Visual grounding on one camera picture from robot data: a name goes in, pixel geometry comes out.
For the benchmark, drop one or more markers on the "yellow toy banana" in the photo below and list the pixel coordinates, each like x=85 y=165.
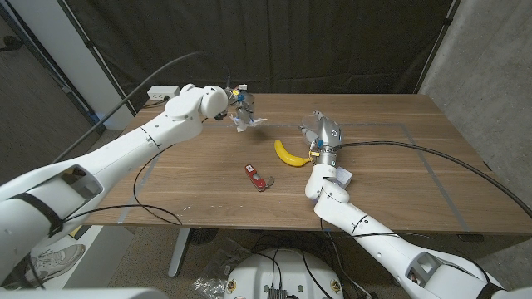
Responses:
x=287 y=157

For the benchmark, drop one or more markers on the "white sneaker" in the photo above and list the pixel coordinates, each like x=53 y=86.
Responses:
x=58 y=259

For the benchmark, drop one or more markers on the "black curtain backdrop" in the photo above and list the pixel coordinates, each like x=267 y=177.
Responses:
x=332 y=41

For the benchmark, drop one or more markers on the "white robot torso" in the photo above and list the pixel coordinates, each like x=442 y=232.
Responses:
x=282 y=274

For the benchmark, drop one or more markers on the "clear plastic measuring cup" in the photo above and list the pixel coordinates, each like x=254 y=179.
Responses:
x=309 y=122

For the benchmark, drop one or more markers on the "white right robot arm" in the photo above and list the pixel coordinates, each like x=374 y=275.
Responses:
x=374 y=236

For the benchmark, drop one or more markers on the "white power strip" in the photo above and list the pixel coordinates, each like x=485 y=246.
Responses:
x=160 y=92

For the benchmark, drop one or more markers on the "red pocket knife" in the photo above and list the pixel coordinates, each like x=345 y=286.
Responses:
x=257 y=178

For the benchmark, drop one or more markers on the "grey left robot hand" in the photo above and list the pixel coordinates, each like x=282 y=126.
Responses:
x=244 y=106

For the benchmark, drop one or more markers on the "crumpled clear plastic bag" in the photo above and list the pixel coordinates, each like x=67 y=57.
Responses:
x=220 y=268

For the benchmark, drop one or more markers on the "white cube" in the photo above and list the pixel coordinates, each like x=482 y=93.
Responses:
x=345 y=176

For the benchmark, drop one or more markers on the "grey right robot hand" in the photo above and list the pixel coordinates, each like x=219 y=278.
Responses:
x=328 y=135

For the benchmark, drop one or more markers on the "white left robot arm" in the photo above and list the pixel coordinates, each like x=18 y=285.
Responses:
x=116 y=153

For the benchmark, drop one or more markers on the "white tissue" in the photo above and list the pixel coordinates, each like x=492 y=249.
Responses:
x=247 y=124

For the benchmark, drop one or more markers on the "black backdrop stand pole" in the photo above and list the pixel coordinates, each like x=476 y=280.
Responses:
x=436 y=47
x=99 y=58

